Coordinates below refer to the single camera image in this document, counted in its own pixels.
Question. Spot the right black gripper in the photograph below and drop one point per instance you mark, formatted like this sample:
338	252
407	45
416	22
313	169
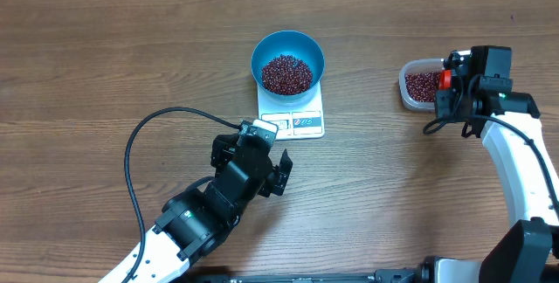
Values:
445	100

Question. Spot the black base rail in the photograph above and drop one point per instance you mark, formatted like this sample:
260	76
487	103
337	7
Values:
378	276

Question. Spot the red beans in bowl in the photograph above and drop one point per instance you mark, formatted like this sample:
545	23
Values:
286	75

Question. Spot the white digital kitchen scale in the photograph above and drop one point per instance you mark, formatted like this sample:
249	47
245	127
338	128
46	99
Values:
296	117

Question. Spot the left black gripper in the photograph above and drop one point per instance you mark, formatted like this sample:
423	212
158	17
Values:
278	177

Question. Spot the blue bowl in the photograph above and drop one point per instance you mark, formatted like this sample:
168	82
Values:
295	43

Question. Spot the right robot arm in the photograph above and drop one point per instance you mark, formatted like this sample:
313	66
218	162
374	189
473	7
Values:
510	129

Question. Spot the clear plastic container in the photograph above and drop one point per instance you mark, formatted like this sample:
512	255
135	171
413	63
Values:
418	66

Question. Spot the red scoop with blue handle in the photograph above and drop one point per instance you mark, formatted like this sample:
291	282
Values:
445	80

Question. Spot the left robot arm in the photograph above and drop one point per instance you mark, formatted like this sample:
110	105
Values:
195	222

